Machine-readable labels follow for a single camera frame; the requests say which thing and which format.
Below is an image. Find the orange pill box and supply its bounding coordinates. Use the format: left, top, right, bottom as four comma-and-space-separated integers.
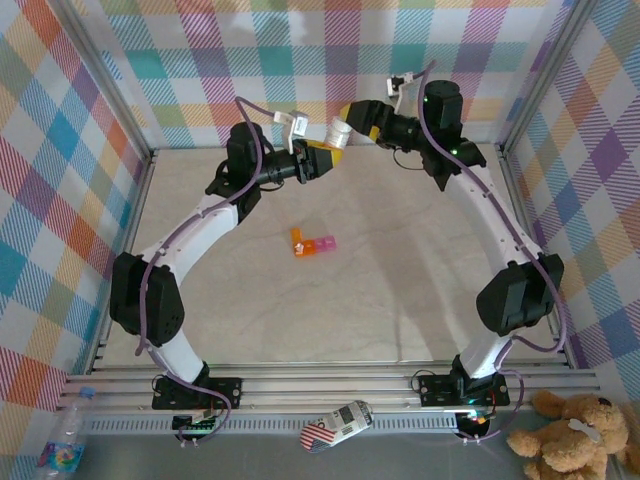
290, 228, 315, 258

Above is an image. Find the flag print rolled pouch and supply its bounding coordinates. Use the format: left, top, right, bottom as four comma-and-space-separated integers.
299, 399, 375, 454

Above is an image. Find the left electronics board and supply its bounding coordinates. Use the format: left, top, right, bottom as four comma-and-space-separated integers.
172, 413, 221, 434

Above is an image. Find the electronics board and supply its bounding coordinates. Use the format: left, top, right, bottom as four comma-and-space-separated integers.
457, 410, 491, 431
172, 413, 221, 434

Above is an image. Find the right electronics board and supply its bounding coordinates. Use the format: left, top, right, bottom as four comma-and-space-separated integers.
457, 410, 491, 431

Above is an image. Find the clear plastic water bottle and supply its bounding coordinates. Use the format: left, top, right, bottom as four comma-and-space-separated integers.
37, 385, 96, 474

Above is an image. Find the brown teddy bear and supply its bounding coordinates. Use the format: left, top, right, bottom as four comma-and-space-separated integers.
507, 389, 640, 480

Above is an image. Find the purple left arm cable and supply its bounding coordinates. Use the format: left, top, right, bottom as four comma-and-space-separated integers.
134, 97, 276, 446

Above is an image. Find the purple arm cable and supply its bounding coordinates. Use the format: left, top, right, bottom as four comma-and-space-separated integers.
417, 59, 569, 446
134, 97, 276, 446

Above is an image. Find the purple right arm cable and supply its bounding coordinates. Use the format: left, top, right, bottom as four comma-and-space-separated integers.
417, 59, 569, 446

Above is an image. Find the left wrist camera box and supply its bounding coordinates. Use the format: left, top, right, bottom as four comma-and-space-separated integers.
273, 110, 311, 152

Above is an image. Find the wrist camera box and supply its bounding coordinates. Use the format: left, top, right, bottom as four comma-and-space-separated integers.
273, 110, 311, 152
387, 73, 419, 115

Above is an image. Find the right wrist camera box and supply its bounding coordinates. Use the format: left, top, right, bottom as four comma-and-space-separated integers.
387, 73, 419, 115

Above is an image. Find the aluminium frame post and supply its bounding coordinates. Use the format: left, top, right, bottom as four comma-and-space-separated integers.
49, 0, 157, 166
499, 0, 601, 157

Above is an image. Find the aluminium side rail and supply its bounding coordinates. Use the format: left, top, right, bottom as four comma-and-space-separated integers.
497, 144, 574, 369
87, 149, 159, 374

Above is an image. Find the aluminium front frame rail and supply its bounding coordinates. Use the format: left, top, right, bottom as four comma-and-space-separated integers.
59, 363, 604, 416

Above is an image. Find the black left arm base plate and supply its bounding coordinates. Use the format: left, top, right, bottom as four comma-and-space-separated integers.
151, 377, 244, 412

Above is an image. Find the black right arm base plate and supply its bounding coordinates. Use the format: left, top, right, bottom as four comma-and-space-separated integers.
417, 373, 511, 409

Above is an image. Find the slotted grey cable duct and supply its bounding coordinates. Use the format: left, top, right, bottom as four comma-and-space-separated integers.
82, 410, 461, 436

